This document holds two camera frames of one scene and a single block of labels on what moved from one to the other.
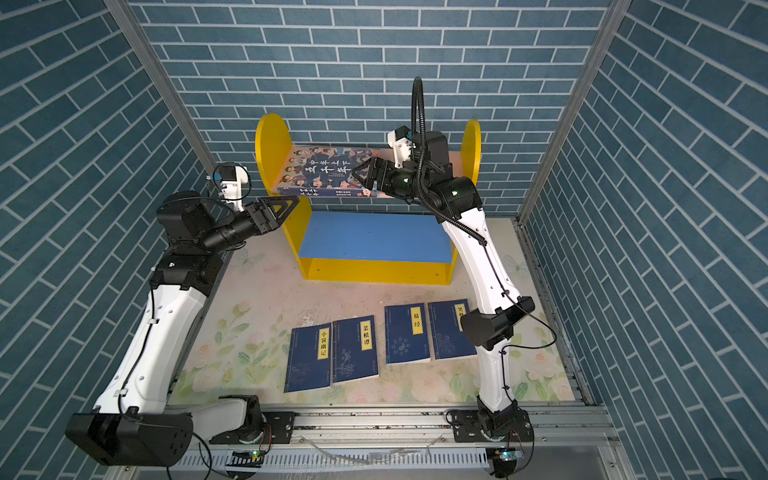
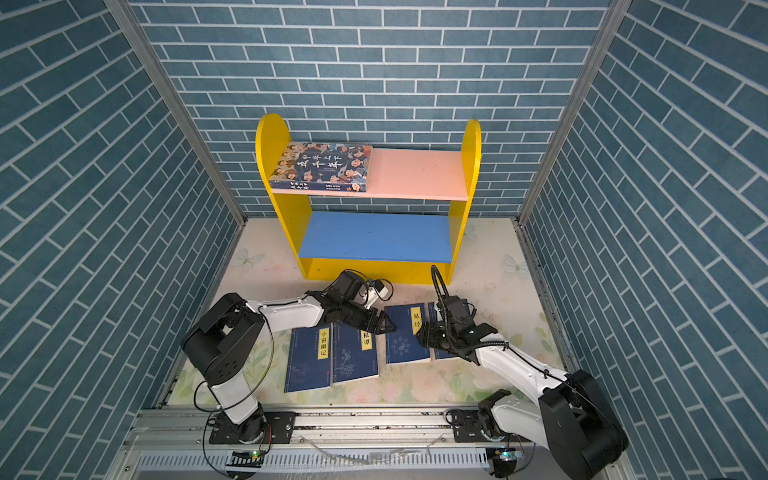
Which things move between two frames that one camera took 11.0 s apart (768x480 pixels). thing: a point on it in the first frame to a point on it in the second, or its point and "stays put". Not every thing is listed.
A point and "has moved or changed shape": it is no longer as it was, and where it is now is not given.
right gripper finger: [365, 171] to [425, 335]
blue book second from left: [354, 353] stays put
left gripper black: [255, 213] to [379, 321]
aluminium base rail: [344, 442] stays put
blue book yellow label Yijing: [406, 338] stays put
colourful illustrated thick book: [323, 171] has moved or changed shape
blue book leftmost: [309, 362] stays put
